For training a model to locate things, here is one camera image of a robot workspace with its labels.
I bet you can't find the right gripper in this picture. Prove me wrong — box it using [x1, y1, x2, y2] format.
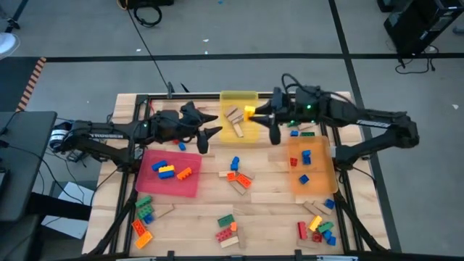
[249, 86, 324, 146]

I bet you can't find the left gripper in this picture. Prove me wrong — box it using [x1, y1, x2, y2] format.
[154, 100, 223, 155]

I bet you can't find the yellow translucent plastic bin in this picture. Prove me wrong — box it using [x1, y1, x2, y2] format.
[218, 90, 261, 144]

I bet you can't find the pink translucent plastic bin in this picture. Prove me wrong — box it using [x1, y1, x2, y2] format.
[133, 149, 203, 199]

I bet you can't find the orange translucent plastic bin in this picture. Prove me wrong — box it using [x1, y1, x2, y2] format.
[287, 136, 340, 196]

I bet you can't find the red large flat brick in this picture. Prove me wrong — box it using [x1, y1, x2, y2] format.
[215, 228, 235, 243]

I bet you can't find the amber long plastic brick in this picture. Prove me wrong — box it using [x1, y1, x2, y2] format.
[134, 231, 154, 250]

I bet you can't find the white paper sheet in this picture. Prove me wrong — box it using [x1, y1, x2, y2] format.
[41, 181, 96, 241]

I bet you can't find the black floor equipment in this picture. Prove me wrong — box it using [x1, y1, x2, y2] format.
[117, 0, 175, 10]

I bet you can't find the black equipment case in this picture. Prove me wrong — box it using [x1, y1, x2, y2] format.
[376, 0, 464, 55]

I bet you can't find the striped hazard tape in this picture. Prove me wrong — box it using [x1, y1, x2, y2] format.
[15, 56, 48, 112]

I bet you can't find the black desk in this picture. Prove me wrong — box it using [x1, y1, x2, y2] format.
[0, 110, 58, 223]

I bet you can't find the white round fan base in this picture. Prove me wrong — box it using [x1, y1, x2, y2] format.
[0, 31, 21, 59]

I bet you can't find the black stand leg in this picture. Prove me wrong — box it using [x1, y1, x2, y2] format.
[4, 0, 30, 33]

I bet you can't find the black metal table frame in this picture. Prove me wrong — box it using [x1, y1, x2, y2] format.
[86, 92, 391, 261]

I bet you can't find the long black floor cable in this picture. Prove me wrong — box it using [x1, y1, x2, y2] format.
[125, 7, 172, 94]

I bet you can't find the coiled black cable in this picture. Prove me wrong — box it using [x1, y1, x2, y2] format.
[133, 5, 163, 28]

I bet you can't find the black power cable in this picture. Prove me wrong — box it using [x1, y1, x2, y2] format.
[394, 45, 440, 75]

